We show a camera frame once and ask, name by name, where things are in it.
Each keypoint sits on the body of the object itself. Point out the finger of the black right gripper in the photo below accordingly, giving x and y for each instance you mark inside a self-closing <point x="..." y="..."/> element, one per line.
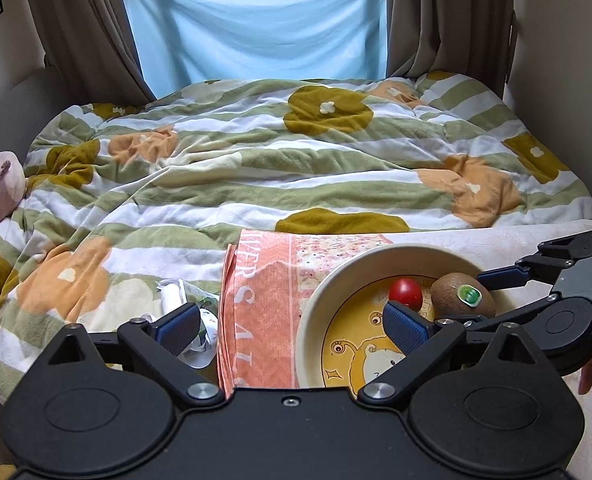
<point x="543" y="270"/>
<point x="520" y="316"/>

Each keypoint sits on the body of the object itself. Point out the grey bed headboard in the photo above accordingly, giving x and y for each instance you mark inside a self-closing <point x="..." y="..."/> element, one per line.
<point x="28" y="107"/>

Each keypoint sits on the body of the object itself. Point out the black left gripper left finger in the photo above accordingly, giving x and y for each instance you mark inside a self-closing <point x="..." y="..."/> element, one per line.
<point x="153" y="350"/>

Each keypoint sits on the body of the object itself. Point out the brown curtain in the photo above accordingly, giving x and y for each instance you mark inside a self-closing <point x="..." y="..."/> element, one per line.
<point x="470" y="37"/>
<point x="90" y="43"/>

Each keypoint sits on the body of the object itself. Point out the cream cartoon duck bowl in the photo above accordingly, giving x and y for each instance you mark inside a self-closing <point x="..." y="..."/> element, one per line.
<point x="340" y="340"/>

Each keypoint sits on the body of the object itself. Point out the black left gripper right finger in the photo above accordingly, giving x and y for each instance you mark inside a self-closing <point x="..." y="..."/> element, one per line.
<point x="430" y="349"/>

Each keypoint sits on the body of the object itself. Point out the green striped floral duvet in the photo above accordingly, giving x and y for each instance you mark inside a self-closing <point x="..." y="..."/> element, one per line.
<point x="118" y="199"/>

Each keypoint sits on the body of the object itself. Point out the light blue window cloth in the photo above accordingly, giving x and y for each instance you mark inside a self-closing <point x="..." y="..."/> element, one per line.
<point x="182" y="42"/>

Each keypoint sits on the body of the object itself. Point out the right brown curtain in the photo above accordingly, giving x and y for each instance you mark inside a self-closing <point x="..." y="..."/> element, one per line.
<point x="470" y="37"/>

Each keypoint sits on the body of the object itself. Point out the brown kiwi with sticker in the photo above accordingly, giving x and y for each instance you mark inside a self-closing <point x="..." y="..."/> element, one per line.
<point x="460" y="294"/>

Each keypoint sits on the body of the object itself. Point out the pink printed cloth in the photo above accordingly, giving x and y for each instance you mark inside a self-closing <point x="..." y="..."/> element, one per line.
<point x="268" y="279"/>

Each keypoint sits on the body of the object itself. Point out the red cherry tomato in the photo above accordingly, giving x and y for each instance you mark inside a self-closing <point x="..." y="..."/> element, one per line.
<point x="407" y="292"/>

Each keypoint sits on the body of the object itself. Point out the left brown curtain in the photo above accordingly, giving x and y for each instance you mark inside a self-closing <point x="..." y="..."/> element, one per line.
<point x="90" y="43"/>

